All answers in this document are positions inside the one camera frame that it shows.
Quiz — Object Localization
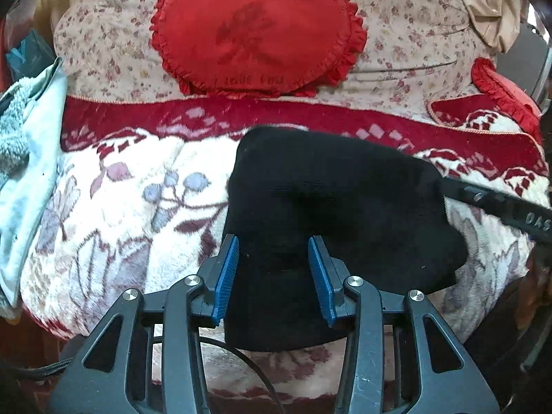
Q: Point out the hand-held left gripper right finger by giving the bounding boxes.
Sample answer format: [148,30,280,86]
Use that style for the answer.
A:
[307,235,501,414]

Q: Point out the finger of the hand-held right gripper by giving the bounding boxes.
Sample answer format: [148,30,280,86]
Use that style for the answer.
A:
[437,175,552,244]

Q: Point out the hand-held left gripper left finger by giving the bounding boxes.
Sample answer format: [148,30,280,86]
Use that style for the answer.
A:
[45,234,240,414]

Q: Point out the black pants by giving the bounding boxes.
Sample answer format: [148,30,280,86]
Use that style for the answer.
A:
[223,126,470,352]

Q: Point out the small red ruffled pillow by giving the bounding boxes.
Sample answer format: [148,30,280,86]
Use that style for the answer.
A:
[471,57,545,145]

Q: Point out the red and white fleece blanket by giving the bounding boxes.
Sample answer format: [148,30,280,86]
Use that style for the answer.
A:
[19,95,552,402]

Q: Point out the beige cloth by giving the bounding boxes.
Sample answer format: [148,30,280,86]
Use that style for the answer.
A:
[448,0,524,55]

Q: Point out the light blue towel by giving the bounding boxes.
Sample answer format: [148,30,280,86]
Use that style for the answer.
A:
[0,57,70,311]

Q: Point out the floral beige pillow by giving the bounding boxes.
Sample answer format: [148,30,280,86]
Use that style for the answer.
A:
[52,0,501,115]

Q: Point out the large red heart-shaped pillow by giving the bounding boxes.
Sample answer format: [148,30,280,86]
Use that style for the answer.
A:
[149,0,368,98]

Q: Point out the teal bag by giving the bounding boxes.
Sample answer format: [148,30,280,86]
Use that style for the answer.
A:
[5,30,55,82]

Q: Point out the black cable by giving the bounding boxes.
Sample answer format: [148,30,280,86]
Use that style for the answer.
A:
[197,338,286,414]

